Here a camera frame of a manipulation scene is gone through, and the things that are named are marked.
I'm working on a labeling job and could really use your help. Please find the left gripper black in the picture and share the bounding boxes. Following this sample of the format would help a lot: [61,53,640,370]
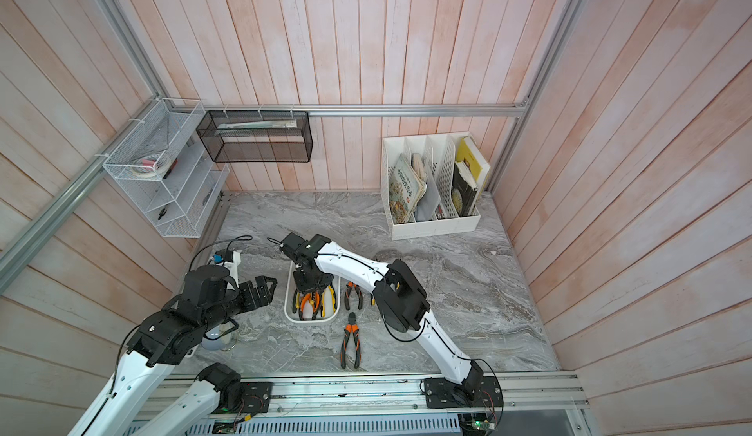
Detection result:
[202,275,278,332]

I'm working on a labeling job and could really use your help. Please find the white plastic storage box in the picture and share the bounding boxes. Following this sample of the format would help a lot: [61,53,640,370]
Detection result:
[283,263,343,326]

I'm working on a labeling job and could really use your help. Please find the orange black long-nose pliers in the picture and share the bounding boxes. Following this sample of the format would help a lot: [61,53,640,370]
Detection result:
[343,281,365,312]

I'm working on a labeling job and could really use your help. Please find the orange black cutting pliers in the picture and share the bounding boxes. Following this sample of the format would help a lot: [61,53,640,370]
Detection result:
[340,311,363,371]

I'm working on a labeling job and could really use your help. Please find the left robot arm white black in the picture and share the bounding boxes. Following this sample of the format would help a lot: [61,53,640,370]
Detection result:
[71,265,278,435]

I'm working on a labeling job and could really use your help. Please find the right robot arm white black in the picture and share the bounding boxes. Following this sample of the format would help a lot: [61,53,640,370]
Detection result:
[279,233,484,407]

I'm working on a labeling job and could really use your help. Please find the orange black greener pliers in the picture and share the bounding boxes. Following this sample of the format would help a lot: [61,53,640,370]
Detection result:
[292,289,322,322]

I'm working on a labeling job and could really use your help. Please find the yellow black long-nose pliers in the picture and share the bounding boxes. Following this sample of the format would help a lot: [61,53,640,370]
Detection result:
[321,285,337,318]

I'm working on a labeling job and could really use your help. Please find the light blue alarm clock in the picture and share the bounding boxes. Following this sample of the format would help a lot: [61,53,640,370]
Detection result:
[201,322,238,351]

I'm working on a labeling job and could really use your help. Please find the colourful cover book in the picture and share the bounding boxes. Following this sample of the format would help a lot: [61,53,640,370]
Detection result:
[389,154,427,224]

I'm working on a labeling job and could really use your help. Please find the white file organizer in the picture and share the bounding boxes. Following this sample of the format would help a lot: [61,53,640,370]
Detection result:
[381,132,487,240]

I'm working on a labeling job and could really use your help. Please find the tape roll on shelf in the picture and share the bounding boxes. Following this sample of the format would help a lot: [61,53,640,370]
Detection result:
[130,153,172,179]

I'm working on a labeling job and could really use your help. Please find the dark cover book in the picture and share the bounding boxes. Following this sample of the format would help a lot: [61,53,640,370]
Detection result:
[450,162,478,217]

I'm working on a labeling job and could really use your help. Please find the yellow book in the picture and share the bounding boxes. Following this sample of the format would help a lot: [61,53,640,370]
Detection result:
[456,136,491,185]

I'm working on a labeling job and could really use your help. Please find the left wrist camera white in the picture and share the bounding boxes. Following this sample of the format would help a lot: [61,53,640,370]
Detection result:
[213,248,241,288]

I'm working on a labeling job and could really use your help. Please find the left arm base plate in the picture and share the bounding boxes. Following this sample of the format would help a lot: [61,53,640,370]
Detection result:
[215,381,273,416]

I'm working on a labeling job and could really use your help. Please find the aluminium rail frame front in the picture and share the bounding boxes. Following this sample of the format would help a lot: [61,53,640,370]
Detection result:
[133,371,589,422]

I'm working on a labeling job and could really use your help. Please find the black mesh wall basket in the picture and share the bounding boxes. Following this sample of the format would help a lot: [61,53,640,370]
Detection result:
[197,110,313,163]

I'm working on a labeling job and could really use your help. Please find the white wire mesh shelf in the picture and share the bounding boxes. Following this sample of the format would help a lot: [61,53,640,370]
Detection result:
[104,98,229,238]

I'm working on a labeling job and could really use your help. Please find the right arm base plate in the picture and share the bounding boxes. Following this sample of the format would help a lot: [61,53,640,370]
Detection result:
[421,376,504,411]

